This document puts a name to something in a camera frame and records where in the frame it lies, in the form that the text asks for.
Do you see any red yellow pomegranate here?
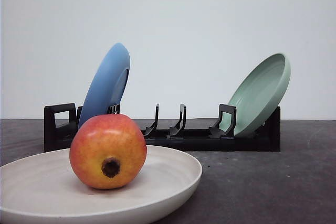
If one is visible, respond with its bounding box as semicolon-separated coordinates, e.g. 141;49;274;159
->
69;114;148;190

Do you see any green plate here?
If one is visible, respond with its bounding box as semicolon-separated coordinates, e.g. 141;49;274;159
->
220;53;291;136

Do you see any white plate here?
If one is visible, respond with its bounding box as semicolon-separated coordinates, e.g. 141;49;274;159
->
0;146;203;223

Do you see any blue plate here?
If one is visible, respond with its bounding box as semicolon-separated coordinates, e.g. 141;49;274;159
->
78;43;131;130

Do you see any black dish rack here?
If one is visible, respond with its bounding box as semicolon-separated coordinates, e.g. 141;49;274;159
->
44;103;281;152

